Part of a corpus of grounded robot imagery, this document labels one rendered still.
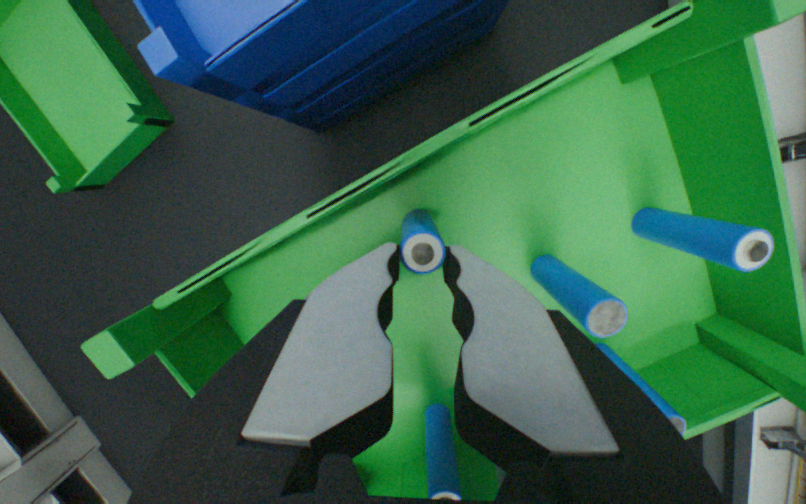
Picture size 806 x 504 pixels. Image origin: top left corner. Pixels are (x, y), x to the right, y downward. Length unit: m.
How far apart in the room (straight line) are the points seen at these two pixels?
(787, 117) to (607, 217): 0.36
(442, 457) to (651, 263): 0.17
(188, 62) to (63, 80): 0.55
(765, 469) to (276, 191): 0.93
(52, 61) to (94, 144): 0.14
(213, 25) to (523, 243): 0.28
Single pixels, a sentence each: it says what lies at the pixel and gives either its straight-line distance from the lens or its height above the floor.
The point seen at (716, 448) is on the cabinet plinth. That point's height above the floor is 0.03.
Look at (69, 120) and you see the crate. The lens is 0.78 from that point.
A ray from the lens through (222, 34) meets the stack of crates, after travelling 0.32.
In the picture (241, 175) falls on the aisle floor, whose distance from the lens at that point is 0.58.
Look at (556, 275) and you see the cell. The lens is 0.17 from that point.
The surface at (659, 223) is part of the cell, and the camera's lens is 0.20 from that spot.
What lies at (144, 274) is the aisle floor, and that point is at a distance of 0.74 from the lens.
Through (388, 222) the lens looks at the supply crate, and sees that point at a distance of 0.18.
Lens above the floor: 0.50
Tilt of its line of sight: 74 degrees down
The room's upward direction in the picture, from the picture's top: 172 degrees counter-clockwise
